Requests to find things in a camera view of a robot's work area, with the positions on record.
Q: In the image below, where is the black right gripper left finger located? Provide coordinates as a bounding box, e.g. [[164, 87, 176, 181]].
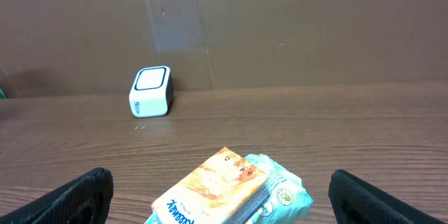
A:
[[1, 167, 113, 224]]

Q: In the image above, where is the orange tissue pack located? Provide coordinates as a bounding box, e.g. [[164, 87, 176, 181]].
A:
[[147, 147, 270, 224]]

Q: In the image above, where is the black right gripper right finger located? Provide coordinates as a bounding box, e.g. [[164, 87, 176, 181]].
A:
[[328, 169, 444, 224]]

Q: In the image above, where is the teal wet wipes pack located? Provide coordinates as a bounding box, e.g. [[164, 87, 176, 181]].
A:
[[143, 153, 314, 224]]

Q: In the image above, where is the white barcode scanner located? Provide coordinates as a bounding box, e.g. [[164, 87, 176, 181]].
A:
[[129, 66, 174, 118]]

